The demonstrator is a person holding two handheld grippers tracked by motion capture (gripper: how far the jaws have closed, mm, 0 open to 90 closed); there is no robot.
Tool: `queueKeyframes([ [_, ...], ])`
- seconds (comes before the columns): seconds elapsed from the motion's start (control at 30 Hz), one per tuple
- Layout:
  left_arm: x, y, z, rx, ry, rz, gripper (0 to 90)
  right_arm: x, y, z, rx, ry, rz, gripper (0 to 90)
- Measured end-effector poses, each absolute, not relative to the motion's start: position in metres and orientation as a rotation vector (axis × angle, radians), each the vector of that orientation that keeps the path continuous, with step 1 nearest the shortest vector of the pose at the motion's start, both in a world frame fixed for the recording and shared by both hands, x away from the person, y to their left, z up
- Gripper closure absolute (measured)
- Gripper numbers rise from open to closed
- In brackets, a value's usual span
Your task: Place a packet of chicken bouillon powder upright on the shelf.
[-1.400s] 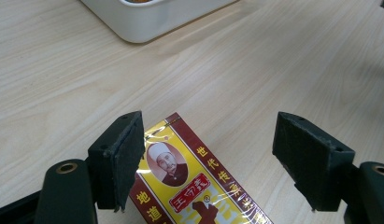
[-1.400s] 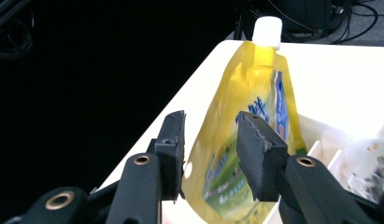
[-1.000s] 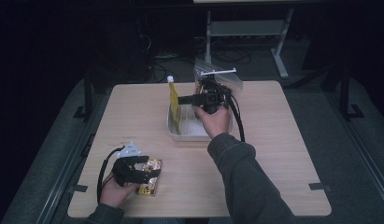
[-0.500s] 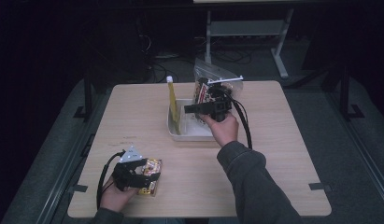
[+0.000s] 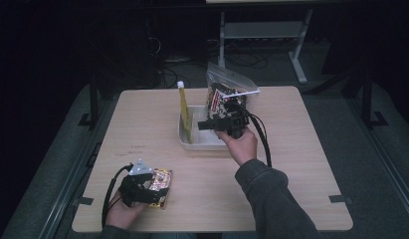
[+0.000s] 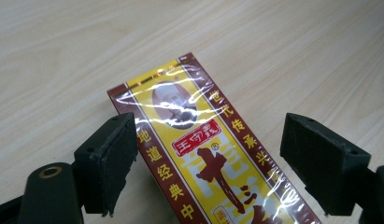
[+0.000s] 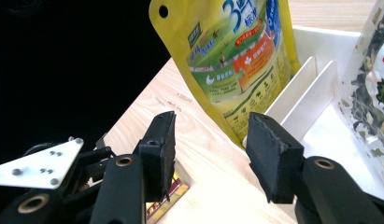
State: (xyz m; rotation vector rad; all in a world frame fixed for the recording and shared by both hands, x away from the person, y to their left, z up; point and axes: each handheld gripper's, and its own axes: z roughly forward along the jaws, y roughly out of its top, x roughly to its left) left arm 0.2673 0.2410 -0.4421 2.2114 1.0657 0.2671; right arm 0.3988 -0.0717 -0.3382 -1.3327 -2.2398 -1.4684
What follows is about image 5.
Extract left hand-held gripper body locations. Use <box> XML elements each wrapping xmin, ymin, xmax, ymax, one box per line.
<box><xmin>117</xmin><ymin>158</ymin><xmax>154</xmax><ymax>207</ymax></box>

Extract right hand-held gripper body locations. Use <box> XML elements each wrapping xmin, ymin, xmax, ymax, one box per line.
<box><xmin>223</xmin><ymin>102</ymin><xmax>252</xmax><ymax>139</ymax></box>

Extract white plastic bin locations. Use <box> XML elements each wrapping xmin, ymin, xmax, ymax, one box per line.
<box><xmin>177</xmin><ymin>105</ymin><xmax>233</xmax><ymax>152</ymax></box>

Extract red and yellow packet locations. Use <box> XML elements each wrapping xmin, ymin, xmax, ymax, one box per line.
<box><xmin>147</xmin><ymin>167</ymin><xmax>174</xmax><ymax>210</ymax></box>

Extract yellow spout seasoning pouch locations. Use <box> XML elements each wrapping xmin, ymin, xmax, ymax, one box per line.
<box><xmin>176</xmin><ymin>80</ymin><xmax>194</xmax><ymax>144</ymax></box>

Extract clear bag of dried food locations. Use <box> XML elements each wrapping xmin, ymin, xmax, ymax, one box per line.
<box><xmin>205</xmin><ymin>62</ymin><xmax>261</xmax><ymax>120</ymax></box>

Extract person's left hand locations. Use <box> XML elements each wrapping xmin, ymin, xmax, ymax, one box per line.
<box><xmin>105</xmin><ymin>191</ymin><xmax>150</xmax><ymax>231</ymax></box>

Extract person's right hand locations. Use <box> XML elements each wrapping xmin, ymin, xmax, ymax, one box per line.
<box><xmin>214</xmin><ymin>126</ymin><xmax>259</xmax><ymax>167</ymax></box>

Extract grey tape strip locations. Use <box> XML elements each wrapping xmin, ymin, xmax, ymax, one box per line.
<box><xmin>327</xmin><ymin>194</ymin><xmax>354</xmax><ymax>205</ymax></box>
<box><xmin>72</xmin><ymin>196</ymin><xmax>95</xmax><ymax>206</ymax></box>

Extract black metal stand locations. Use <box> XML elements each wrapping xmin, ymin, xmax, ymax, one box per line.
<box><xmin>352</xmin><ymin>64</ymin><xmax>389</xmax><ymax>129</ymax></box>
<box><xmin>78</xmin><ymin>79</ymin><xmax>101</xmax><ymax>129</ymax></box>

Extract black cable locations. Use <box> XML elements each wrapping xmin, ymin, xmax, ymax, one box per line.
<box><xmin>243</xmin><ymin>109</ymin><xmax>273</xmax><ymax>168</ymax></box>
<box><xmin>101</xmin><ymin>163</ymin><xmax>134</xmax><ymax>229</ymax></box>

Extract white metal table frame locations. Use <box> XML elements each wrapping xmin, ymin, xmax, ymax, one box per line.
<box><xmin>217</xmin><ymin>9</ymin><xmax>314</xmax><ymax>85</ymax></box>

